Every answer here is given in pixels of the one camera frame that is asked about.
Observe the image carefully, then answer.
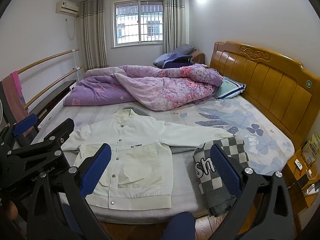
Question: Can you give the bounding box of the barred window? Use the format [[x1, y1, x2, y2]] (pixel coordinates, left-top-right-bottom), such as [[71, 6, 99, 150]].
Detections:
[[112, 0, 165, 48]]

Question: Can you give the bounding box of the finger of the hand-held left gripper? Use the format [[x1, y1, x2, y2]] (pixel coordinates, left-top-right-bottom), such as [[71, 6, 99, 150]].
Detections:
[[0, 114, 38, 155], [7, 118, 75, 160]]

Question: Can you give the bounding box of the white rail post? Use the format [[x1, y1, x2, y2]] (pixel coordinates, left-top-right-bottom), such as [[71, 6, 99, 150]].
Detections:
[[72, 51, 81, 85]]

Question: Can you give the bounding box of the purple floral quilt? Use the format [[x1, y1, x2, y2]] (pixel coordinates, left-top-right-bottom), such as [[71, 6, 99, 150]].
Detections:
[[63, 64, 224, 112]]

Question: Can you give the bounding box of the dark blue folded bedding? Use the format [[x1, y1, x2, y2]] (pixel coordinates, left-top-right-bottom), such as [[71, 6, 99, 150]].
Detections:
[[153, 52, 193, 69]]

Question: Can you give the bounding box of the grey hoodie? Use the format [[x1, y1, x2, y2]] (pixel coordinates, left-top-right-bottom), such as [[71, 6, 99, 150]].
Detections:
[[122, 106, 200, 205]]

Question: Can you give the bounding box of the wooden bed headboard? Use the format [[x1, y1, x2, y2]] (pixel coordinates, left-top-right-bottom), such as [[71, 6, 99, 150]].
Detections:
[[209, 41, 314, 150]]

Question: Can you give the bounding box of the grey white checkered sweater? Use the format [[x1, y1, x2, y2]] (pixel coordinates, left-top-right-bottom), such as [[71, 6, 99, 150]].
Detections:
[[192, 136, 250, 217]]

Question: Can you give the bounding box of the person's left hand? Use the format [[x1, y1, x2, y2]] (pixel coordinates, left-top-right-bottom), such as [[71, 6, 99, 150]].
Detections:
[[5, 200, 19, 220]]

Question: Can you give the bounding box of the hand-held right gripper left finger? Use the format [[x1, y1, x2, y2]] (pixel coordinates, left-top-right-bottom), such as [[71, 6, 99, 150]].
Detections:
[[26, 144, 112, 240]]

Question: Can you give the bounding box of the person's right leg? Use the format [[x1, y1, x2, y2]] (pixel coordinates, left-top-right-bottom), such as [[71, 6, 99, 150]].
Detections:
[[162, 212, 195, 240]]

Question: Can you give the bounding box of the air conditioner cable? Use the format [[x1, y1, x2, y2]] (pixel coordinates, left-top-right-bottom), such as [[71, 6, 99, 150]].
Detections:
[[65, 17, 75, 40]]

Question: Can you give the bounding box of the grey pillow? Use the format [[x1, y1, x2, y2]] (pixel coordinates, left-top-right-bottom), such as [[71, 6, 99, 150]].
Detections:
[[175, 44, 197, 55]]

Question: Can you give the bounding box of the white button jacket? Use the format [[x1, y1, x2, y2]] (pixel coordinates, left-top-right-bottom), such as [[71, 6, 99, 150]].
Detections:
[[61, 109, 234, 212]]

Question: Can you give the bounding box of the yellow green packet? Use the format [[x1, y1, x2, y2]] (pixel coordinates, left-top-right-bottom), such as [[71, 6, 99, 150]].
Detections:
[[301, 133, 320, 167]]

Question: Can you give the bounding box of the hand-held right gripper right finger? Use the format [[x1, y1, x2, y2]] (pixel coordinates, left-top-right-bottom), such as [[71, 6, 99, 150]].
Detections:
[[209, 144, 295, 240]]

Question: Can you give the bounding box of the white air conditioner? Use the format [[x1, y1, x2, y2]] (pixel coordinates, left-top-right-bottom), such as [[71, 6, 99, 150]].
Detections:
[[55, 1, 79, 15]]

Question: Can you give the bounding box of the white standing fan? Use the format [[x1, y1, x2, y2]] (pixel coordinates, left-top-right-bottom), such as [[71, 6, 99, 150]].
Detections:
[[0, 97, 6, 125]]

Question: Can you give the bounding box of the blue striped pillow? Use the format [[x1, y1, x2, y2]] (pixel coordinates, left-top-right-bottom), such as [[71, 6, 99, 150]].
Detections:
[[214, 76, 247, 100]]

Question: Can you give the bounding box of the grey beige curtain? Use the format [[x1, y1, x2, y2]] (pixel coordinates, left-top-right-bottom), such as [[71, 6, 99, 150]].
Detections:
[[164, 0, 187, 53], [82, 0, 109, 72]]

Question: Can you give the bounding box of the wooden nightstand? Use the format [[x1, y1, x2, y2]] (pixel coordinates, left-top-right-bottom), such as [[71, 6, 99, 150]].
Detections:
[[285, 147, 320, 213]]

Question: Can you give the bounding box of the wooden wall rail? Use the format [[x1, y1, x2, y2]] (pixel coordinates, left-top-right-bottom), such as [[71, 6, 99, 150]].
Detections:
[[24, 66, 85, 109], [15, 49, 80, 75]]

